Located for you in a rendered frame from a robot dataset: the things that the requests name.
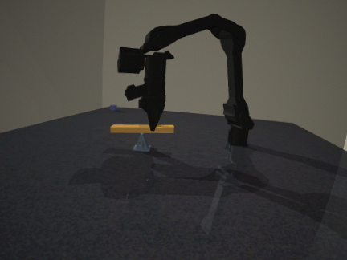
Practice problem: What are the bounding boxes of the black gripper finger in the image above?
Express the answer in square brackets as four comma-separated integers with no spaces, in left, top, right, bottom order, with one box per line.
[142,108,164,131]

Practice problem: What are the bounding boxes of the orange bar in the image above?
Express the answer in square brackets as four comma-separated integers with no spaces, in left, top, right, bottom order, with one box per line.
[110,124,174,133]

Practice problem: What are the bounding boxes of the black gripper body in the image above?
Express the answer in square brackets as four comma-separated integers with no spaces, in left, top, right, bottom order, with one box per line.
[138,74,165,109]

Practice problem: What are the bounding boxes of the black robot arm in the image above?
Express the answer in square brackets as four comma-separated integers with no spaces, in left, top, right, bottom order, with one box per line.
[117,14,254,146]

